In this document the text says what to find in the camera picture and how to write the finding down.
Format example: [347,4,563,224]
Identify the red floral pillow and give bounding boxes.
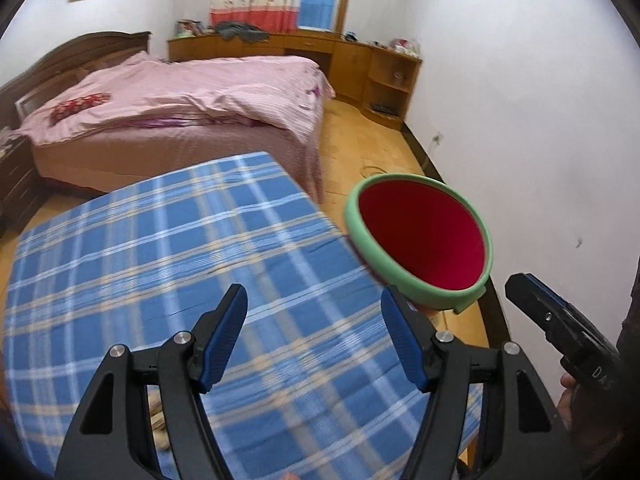
[50,93,112,122]

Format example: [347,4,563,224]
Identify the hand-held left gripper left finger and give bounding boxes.
[54,283,249,480]

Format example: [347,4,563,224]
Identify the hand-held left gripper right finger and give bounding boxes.
[381,285,583,480]

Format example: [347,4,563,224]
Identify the dark wooden nightstand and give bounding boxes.
[0,130,41,233]

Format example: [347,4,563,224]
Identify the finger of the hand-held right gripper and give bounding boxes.
[504,272,615,357]

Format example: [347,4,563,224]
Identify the person's right hand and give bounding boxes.
[556,374,577,428]

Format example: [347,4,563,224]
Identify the pink quilt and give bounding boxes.
[15,54,337,136]

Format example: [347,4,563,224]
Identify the dark wooden bed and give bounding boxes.
[0,30,337,206]

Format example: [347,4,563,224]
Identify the pink and white toiletries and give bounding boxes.
[387,37,421,56]

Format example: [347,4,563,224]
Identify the grey clothing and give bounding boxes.
[216,21,270,43]

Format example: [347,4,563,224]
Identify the long wooden desk cabinet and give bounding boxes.
[167,30,423,131]

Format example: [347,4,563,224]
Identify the blue plaid cloth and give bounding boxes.
[5,151,486,480]

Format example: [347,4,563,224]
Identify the mauve bed sheet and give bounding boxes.
[30,115,323,206]

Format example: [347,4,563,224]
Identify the red bucket with green rim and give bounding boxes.
[344,172,495,316]

